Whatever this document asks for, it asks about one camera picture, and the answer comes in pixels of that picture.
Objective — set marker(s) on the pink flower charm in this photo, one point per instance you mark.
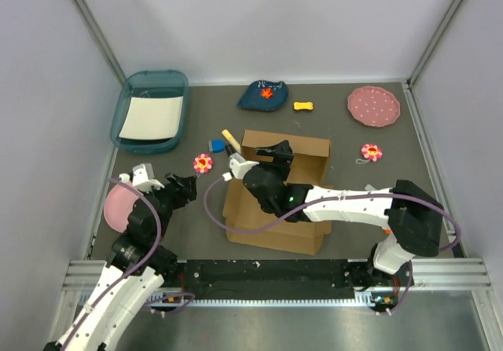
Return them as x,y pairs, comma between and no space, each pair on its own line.
202,164
370,153

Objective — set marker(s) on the aluminium frame profile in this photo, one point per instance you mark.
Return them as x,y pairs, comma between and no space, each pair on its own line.
437,274

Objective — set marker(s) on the blue small eraser block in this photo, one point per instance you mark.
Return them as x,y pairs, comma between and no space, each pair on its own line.
216,146

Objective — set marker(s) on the white paper sheet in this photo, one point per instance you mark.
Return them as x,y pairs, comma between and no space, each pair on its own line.
150,119

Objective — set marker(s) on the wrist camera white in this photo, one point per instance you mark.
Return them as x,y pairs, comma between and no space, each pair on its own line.
142,178
238,166

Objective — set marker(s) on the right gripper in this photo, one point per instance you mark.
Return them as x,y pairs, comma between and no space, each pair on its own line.
283,154

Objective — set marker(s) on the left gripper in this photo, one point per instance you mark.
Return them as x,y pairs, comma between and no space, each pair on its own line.
187,190

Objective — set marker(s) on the pink flower charm left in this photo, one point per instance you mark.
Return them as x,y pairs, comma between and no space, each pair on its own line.
202,164

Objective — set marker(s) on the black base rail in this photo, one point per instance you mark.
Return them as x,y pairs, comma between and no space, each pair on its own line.
278,279

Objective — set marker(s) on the pink flower charm right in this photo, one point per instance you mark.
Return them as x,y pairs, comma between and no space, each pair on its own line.
370,153

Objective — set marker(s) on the yellow bone sponge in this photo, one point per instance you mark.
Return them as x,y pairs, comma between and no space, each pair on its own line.
303,106

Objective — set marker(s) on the dark blue fish dish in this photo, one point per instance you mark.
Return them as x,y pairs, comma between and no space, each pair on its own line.
264,96

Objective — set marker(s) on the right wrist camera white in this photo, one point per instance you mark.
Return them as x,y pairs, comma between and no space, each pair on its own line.
238,166

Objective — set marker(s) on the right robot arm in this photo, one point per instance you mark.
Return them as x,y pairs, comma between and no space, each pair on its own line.
412,217

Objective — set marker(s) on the teal plastic bin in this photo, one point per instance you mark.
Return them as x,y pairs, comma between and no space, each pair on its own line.
150,84

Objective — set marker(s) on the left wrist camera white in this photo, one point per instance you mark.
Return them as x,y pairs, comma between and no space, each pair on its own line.
142,178

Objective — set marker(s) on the yellow pink marker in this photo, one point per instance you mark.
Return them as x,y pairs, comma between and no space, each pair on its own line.
233,146

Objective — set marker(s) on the pink dotted plate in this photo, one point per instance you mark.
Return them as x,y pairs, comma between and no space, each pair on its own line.
373,106

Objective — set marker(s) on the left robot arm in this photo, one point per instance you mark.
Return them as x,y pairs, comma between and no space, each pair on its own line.
136,266

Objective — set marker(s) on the plain pink plate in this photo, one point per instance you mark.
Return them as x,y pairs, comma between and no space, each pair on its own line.
118,206

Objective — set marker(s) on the brown cardboard box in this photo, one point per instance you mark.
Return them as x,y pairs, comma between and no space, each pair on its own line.
242,210

